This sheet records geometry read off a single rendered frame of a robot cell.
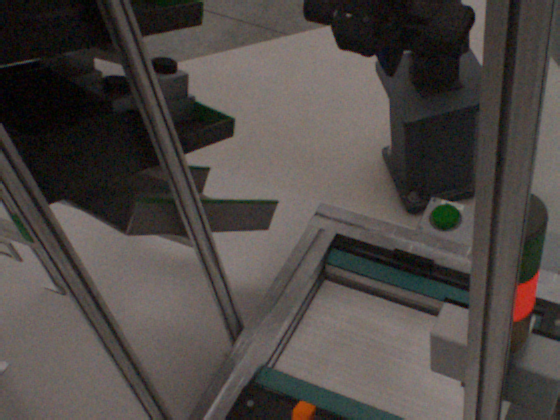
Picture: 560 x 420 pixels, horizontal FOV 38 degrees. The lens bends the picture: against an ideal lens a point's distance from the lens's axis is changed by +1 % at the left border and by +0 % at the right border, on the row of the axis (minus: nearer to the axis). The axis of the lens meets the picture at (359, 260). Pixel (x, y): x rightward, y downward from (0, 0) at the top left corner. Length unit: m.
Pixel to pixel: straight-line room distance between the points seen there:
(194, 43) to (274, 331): 2.19
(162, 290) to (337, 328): 0.31
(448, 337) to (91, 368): 0.66
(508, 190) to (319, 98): 1.05
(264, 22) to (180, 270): 1.99
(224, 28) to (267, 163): 1.82
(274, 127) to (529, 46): 1.09
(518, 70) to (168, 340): 0.88
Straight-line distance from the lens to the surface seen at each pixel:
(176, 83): 0.98
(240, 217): 1.08
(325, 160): 1.41
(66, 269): 0.79
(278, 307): 1.10
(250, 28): 3.18
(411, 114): 1.18
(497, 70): 0.44
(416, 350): 1.10
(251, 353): 1.07
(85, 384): 1.24
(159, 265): 1.32
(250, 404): 1.02
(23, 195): 0.72
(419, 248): 1.14
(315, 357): 1.10
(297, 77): 1.58
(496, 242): 0.56
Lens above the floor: 1.86
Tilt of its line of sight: 53 degrees down
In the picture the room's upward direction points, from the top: 7 degrees counter-clockwise
